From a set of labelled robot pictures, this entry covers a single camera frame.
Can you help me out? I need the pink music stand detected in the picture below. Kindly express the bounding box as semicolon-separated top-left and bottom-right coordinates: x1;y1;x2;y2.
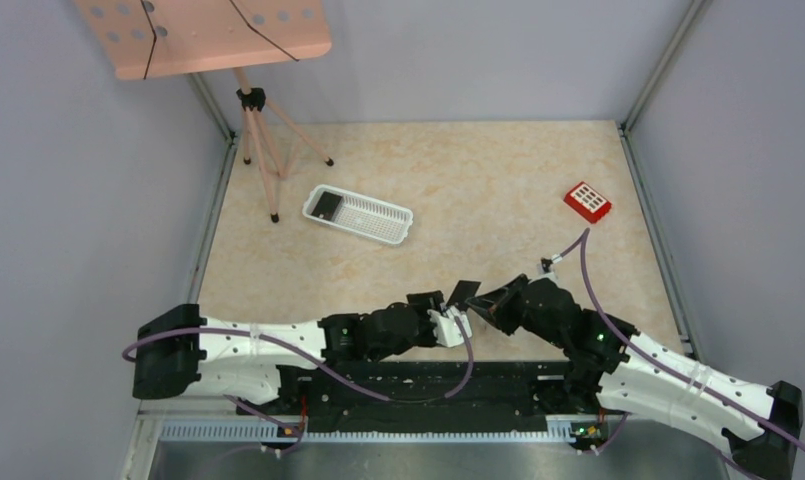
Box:
75;0;334;222

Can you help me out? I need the black credit card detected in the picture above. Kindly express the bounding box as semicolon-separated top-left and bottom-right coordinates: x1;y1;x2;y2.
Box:
310;191;343;221
446;280;481;310

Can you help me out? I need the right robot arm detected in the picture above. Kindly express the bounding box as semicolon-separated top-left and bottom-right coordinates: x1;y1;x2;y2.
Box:
468;274;802;479

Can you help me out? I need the white plastic basket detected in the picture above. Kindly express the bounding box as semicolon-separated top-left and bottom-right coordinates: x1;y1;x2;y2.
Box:
302;184;414;246

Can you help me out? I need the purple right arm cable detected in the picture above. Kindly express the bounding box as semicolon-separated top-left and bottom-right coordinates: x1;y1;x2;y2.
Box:
550;228;805;480

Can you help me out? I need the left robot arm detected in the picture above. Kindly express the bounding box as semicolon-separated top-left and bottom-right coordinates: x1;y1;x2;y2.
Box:
121;280;480;414

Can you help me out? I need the red toy brick block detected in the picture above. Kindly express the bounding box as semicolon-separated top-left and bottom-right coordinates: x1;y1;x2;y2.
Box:
563;181;613;224

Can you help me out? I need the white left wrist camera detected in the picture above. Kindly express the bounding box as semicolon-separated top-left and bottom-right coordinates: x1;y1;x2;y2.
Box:
428;306;473;348

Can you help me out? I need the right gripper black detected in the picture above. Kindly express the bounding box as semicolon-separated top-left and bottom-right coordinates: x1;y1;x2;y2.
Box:
466;272;567;348

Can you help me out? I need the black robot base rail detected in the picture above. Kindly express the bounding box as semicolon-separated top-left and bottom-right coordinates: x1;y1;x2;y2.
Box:
255;360;613;434

